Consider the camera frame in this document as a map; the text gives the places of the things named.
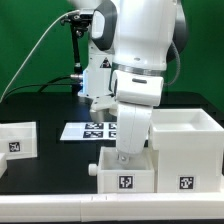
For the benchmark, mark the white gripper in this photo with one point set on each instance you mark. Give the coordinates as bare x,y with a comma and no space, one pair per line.
136,96

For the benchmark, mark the white drawer box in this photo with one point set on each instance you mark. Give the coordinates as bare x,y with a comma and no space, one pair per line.
18,140
137,176

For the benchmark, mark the large white drawer cabinet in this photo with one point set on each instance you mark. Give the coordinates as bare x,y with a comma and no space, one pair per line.
187,147

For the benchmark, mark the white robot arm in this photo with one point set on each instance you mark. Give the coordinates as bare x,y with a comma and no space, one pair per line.
138,34

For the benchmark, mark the white marker sheet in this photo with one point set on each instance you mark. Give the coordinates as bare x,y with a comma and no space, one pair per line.
80,131

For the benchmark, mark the white front rail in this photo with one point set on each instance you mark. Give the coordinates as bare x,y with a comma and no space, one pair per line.
111,207

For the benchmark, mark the grey mounted camera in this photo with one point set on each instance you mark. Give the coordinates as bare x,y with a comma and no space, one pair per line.
103,109

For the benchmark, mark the white left rail piece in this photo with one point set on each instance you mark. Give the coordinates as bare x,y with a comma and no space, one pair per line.
3,164

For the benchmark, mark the black camera stand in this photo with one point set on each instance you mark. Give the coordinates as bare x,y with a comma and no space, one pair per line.
77,27

